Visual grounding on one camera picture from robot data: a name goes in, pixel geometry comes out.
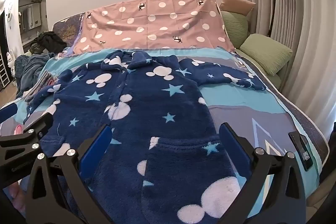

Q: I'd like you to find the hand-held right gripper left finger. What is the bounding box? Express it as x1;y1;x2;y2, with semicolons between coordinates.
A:
25;124;116;224

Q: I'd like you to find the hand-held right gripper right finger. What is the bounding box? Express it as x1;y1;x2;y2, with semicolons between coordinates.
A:
219;123;307;224

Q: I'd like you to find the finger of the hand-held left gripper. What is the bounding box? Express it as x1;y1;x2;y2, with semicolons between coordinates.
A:
0;112;54;162
0;103;18;124

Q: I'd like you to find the navy star print fleece jacket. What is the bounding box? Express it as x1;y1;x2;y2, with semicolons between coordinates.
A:
24;49;267;224

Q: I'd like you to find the stack of folded clothes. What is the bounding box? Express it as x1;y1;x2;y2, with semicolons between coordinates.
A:
25;70;57;102

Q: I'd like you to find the dark clothes pile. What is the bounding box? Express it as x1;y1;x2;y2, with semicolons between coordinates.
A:
29;31;67;54

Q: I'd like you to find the person's left hand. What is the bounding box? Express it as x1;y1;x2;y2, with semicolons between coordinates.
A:
3;183;27;217

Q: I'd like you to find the blue and grey striped blanket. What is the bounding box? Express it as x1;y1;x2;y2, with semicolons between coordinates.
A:
0;47;330;224

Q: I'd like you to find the white shelf rack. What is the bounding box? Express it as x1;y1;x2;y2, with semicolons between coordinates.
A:
0;52;11;88

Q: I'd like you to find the blue-grey fleece blanket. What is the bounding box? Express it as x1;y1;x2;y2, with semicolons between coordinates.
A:
14;53;55;98

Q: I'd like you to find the white cat figurine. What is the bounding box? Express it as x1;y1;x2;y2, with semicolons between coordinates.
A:
7;49;15;68

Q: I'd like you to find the black smartphone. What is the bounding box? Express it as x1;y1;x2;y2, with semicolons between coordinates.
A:
288;132;314;171

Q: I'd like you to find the flat green pillow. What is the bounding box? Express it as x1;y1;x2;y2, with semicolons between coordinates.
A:
239;33;293;76

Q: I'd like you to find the tall green pillow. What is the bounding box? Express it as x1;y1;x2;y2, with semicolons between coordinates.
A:
220;11;248;48

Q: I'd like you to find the grey pleated curtain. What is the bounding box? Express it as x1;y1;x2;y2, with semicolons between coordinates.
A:
241;0;336;135

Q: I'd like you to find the tan pillow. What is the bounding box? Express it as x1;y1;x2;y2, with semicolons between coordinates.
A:
219;0;256;16

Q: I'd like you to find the pink polka dot sheet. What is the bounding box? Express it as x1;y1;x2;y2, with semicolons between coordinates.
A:
72;0;235;54

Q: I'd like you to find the white wall clock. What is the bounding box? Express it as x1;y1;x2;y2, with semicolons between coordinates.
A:
4;2;13;28

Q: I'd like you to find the white wall cabinet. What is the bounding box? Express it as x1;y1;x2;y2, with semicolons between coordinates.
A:
20;2;42;30

